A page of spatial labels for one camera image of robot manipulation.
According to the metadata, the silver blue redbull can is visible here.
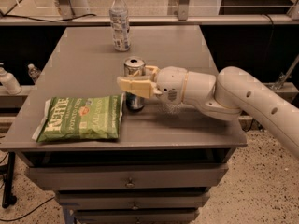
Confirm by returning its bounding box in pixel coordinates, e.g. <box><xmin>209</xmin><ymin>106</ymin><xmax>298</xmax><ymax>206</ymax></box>
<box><xmin>124</xmin><ymin>56</ymin><xmax>145</xmax><ymax>111</ymax></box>

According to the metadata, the black cable on rail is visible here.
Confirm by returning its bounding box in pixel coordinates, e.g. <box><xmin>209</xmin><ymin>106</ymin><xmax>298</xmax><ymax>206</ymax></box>
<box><xmin>0</xmin><ymin>8</ymin><xmax>97</xmax><ymax>22</ymax></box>

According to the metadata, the clear plastic water bottle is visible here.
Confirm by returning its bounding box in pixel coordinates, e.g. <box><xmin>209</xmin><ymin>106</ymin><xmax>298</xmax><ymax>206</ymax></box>
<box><xmin>109</xmin><ymin>0</ymin><xmax>130</xmax><ymax>51</ymax></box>

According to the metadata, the green jalapeno chip bag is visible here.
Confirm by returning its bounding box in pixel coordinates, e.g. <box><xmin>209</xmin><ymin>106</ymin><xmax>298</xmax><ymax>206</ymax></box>
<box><xmin>32</xmin><ymin>94</ymin><xmax>123</xmax><ymax>142</ymax></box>

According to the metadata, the bottom grey drawer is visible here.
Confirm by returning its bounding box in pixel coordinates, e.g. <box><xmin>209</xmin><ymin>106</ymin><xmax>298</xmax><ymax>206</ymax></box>
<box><xmin>75</xmin><ymin>209</ymin><xmax>199</xmax><ymax>224</ymax></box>

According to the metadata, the black hanging cable right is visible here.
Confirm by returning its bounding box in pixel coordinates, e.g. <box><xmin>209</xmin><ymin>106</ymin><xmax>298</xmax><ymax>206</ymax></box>
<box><xmin>263</xmin><ymin>14</ymin><xmax>276</xmax><ymax>67</ymax></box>

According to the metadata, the grey drawer cabinet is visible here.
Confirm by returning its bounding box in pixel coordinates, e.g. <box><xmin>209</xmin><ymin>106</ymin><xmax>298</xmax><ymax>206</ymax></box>
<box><xmin>0</xmin><ymin>25</ymin><xmax>249</xmax><ymax>224</ymax></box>

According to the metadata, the small clear bottle on shelf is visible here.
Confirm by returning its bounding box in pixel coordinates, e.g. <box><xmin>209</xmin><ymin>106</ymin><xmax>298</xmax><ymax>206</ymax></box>
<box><xmin>27</xmin><ymin>63</ymin><xmax>41</xmax><ymax>83</ymax></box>

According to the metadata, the top grey drawer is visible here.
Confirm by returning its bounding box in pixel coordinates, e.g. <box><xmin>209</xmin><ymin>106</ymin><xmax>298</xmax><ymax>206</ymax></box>
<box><xmin>25</xmin><ymin>163</ymin><xmax>228</xmax><ymax>190</ymax></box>

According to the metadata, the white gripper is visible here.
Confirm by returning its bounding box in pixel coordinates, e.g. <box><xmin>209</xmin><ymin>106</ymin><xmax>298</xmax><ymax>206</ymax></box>
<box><xmin>117</xmin><ymin>65</ymin><xmax>188</xmax><ymax>105</ymax></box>

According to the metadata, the black floor cable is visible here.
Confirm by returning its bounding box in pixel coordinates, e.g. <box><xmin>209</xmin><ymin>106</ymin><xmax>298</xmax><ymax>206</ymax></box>
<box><xmin>0</xmin><ymin>196</ymin><xmax>56</xmax><ymax>223</ymax></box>

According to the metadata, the middle grey drawer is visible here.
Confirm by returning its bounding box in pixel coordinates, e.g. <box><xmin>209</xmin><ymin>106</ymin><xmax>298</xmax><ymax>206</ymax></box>
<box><xmin>57</xmin><ymin>191</ymin><xmax>209</xmax><ymax>210</ymax></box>

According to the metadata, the black stand leg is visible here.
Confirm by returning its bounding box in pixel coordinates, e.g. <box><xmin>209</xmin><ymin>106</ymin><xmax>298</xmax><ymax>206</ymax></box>
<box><xmin>0</xmin><ymin>152</ymin><xmax>17</xmax><ymax>208</ymax></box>

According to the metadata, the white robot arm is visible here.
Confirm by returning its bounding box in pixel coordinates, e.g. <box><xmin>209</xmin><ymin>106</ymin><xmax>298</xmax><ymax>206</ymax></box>
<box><xmin>117</xmin><ymin>66</ymin><xmax>299</xmax><ymax>158</ymax></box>

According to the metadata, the grey drawer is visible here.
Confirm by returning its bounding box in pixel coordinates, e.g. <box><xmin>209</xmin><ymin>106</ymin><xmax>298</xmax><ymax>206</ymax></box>
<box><xmin>75</xmin><ymin>209</ymin><xmax>199</xmax><ymax>224</ymax></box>
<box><xmin>57</xmin><ymin>191</ymin><xmax>209</xmax><ymax>210</ymax></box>
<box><xmin>25</xmin><ymin>163</ymin><xmax>228</xmax><ymax>190</ymax></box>

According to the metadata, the white bottle on shelf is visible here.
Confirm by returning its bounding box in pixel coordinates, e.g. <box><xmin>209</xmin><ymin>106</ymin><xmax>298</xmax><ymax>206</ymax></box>
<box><xmin>0</xmin><ymin>63</ymin><xmax>22</xmax><ymax>95</ymax></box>

